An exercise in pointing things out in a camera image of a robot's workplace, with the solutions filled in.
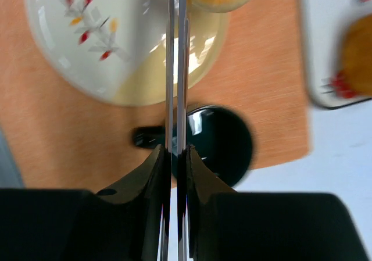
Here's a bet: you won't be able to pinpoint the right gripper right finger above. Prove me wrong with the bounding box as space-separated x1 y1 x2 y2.
185 146 368 260

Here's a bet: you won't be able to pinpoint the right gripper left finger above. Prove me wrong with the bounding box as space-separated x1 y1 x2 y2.
1 145 169 260

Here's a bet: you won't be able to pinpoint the large sugared ring pastry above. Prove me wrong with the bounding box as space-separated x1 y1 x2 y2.
340 15 371 98

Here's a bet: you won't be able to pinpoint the metal bread tongs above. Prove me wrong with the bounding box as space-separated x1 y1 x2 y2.
165 0 192 260

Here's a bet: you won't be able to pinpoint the dark green cup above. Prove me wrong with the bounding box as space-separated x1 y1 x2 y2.
131 105 253 187

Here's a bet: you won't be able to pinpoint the orange cloth placemat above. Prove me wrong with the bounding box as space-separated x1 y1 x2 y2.
1 0 310 191

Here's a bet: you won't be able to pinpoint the cream two-tone plate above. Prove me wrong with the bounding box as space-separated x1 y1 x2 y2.
24 0 232 108

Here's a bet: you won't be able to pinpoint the strawberry print tray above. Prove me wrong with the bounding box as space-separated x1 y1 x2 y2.
298 0 371 110

